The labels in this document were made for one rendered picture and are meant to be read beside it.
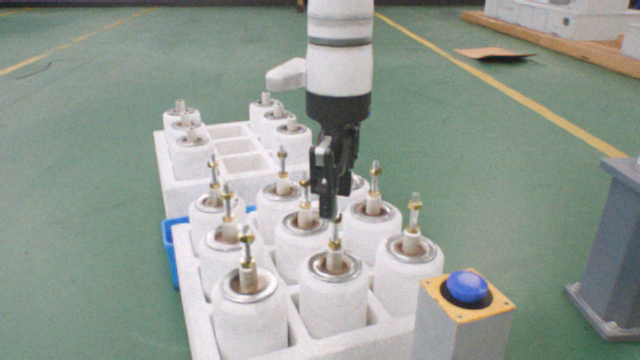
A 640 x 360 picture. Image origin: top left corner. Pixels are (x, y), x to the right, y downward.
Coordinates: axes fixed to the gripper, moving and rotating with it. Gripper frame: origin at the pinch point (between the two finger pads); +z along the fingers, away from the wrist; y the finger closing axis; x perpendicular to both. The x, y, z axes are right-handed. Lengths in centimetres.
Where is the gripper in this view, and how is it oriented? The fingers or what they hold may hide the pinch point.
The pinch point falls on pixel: (335, 198)
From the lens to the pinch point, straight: 60.0
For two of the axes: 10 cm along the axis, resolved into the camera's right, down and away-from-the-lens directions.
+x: -9.4, -1.4, 3.0
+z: 0.0, 9.1, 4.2
